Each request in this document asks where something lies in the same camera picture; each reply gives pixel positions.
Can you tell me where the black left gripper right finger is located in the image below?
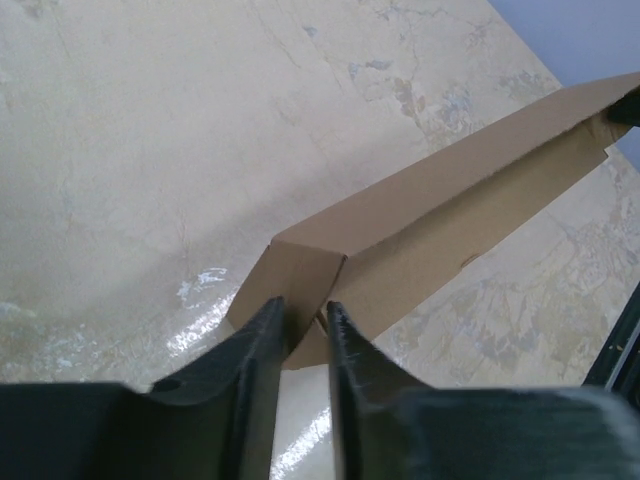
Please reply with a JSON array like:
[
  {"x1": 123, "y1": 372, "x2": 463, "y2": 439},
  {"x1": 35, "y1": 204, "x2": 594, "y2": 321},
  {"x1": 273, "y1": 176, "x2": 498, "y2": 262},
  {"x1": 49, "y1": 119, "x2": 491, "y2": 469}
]
[{"x1": 327, "y1": 301, "x2": 639, "y2": 479}]

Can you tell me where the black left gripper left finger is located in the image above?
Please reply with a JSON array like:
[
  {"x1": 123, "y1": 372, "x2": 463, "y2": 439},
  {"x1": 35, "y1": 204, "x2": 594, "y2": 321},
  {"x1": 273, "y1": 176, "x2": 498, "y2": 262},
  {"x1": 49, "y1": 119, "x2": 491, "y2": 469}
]
[{"x1": 1, "y1": 297, "x2": 285, "y2": 479}]

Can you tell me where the brown cardboard box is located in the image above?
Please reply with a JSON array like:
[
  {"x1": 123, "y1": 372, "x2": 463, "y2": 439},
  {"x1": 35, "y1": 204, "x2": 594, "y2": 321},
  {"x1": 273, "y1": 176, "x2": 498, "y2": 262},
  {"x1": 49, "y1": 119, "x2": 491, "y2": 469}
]
[{"x1": 227, "y1": 73, "x2": 639, "y2": 370}]

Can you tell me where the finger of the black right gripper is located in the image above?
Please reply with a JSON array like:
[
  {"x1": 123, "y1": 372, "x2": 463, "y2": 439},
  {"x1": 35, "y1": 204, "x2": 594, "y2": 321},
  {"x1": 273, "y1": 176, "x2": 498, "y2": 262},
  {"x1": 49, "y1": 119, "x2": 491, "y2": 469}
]
[{"x1": 606, "y1": 89, "x2": 640, "y2": 127}]

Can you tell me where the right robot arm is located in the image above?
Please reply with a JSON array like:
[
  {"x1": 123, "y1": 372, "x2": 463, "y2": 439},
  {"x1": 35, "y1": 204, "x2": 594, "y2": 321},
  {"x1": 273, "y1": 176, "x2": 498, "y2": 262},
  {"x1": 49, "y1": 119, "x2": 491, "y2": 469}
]
[{"x1": 583, "y1": 286, "x2": 640, "y2": 410}]

